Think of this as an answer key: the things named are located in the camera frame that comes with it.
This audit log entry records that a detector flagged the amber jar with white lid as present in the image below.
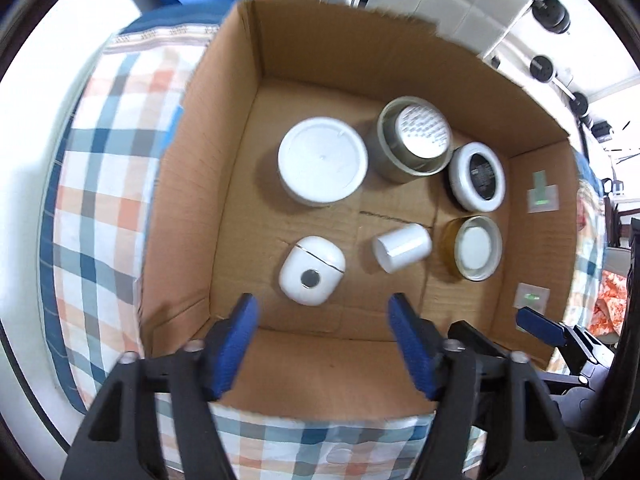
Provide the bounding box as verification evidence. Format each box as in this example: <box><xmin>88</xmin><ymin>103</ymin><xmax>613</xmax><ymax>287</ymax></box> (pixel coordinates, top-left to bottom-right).
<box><xmin>442</xmin><ymin>215</ymin><xmax>503</xmax><ymax>282</ymax></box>

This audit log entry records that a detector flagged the white round tin black label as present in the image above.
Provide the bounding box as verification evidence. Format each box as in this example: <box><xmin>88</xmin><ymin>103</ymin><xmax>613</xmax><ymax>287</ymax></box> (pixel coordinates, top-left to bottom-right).
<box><xmin>447</xmin><ymin>142</ymin><xmax>507</xmax><ymax>212</ymax></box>

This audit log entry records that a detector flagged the small barbell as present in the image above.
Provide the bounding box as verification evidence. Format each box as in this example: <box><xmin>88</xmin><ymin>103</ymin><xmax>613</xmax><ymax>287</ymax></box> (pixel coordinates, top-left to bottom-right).
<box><xmin>529</xmin><ymin>55</ymin><xmax>592</xmax><ymax>117</ymax></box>

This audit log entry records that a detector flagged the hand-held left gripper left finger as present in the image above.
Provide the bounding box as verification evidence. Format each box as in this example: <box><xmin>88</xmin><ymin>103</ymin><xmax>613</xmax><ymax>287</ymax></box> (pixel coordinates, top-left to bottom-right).
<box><xmin>60</xmin><ymin>292</ymin><xmax>261</xmax><ymax>480</ymax></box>

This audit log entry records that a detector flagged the large barbell with black plates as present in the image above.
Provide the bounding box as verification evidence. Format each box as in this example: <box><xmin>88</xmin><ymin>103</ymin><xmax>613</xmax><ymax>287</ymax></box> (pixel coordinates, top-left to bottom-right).
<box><xmin>531</xmin><ymin>0</ymin><xmax>572</xmax><ymax>35</ymax></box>

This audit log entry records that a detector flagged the grey jar with silver top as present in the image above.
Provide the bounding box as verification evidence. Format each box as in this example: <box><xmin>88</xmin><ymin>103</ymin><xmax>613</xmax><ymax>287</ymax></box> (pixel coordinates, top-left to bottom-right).
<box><xmin>376</xmin><ymin>96</ymin><xmax>454</xmax><ymax>184</ymax></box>

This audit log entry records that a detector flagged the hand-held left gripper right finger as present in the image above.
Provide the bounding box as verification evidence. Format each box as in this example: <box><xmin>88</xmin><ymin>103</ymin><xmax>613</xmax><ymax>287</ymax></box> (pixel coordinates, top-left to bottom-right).
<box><xmin>387</xmin><ymin>292</ymin><xmax>586</xmax><ymax>480</ymax></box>

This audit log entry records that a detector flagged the plaid tablecloth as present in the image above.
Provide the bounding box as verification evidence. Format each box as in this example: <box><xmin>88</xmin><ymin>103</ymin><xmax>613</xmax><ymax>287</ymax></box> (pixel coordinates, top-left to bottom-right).
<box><xmin>40</xmin><ymin>2</ymin><xmax>608</xmax><ymax>480</ymax></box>

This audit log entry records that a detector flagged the orange floral cloth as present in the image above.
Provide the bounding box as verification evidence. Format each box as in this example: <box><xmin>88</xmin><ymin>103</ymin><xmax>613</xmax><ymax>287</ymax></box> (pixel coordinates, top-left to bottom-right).
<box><xmin>594</xmin><ymin>269</ymin><xmax>622</xmax><ymax>342</ymax></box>

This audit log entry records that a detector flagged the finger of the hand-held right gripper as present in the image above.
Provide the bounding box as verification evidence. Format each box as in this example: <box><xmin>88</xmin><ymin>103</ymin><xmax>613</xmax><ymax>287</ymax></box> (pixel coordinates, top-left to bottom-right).
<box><xmin>516</xmin><ymin>306</ymin><xmax>615</xmax><ymax>362</ymax></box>
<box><xmin>447</xmin><ymin>321</ymin><xmax>506</xmax><ymax>354</ymax></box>

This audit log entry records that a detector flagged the white round container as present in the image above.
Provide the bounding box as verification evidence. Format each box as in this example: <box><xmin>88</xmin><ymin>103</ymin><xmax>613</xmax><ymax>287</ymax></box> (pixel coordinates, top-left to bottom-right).
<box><xmin>277</xmin><ymin>116</ymin><xmax>369</xmax><ymax>207</ymax></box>

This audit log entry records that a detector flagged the cardboard box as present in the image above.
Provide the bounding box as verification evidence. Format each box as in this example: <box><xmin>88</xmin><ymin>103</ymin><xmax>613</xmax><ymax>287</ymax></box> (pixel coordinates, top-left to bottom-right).
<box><xmin>140</xmin><ymin>0</ymin><xmax>586</xmax><ymax>408</ymax></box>

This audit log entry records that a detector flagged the small white cylinder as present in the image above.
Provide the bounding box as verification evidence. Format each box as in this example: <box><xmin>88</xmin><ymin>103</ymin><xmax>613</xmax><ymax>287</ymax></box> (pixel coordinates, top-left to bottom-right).
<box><xmin>371</xmin><ymin>223</ymin><xmax>432</xmax><ymax>274</ymax></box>

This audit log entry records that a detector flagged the white earbuds case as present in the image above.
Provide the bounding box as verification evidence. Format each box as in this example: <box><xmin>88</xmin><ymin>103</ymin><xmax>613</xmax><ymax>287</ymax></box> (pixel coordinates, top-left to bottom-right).
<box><xmin>278</xmin><ymin>236</ymin><xmax>346</xmax><ymax>307</ymax></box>

